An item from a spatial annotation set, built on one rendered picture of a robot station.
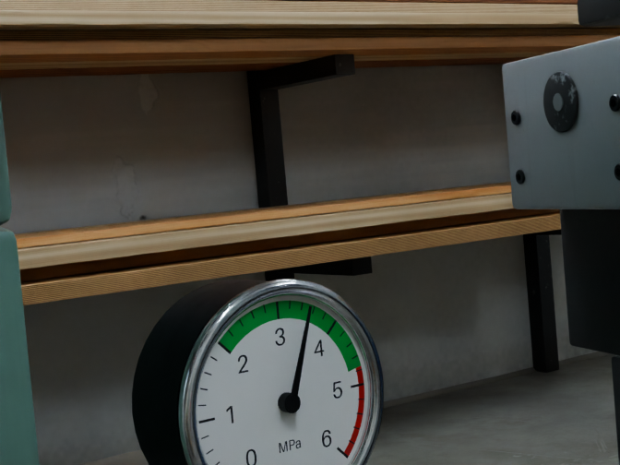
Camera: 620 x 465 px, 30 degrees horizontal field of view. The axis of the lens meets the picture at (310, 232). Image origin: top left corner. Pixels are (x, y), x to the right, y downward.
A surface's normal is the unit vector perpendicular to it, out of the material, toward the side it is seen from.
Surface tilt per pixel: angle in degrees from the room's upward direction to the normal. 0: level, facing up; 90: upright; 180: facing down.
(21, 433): 90
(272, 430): 90
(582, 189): 90
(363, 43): 90
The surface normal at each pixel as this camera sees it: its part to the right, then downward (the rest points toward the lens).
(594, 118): -0.94, 0.10
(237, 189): 0.56, 0.00
